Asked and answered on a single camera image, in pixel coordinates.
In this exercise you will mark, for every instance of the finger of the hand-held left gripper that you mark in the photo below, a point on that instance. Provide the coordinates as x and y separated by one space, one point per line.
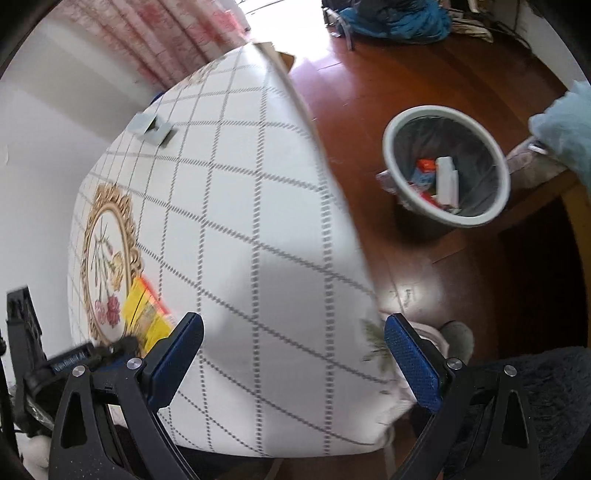
121 346

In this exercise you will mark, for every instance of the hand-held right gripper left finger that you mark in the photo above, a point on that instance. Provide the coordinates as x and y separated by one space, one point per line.
178 364

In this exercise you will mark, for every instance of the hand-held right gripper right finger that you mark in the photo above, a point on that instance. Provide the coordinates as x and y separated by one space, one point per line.
413 364

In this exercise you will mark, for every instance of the small red packet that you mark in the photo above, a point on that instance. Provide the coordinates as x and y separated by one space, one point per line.
425 165

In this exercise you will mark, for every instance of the white bin with black liner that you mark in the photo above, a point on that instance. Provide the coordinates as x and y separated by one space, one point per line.
489 152

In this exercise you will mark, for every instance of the person's left forearm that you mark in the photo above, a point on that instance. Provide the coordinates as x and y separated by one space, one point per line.
37 459

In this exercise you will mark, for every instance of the grey slipper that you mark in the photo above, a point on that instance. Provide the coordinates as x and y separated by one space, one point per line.
459 339

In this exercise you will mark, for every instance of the person's leg in dark pants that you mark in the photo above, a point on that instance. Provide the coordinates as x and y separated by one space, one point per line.
558 397
207 466

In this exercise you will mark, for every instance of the white checked floral tablecloth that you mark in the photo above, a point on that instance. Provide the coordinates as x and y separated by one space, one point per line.
254 277

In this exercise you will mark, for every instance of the grey and white box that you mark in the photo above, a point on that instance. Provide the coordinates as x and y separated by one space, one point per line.
154 131

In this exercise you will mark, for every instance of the light blue blanket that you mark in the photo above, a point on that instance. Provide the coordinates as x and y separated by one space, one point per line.
570 134

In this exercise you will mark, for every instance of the pink floral curtain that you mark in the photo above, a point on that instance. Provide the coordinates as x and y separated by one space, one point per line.
152 41

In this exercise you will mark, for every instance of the beige patterned cloth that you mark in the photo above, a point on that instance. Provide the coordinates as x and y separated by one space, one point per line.
471 27

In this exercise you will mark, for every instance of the pile of dark blue clothes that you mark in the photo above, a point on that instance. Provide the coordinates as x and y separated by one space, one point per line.
397 21

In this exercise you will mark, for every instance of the metal chair frame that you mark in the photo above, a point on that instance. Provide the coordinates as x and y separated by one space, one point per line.
344 32

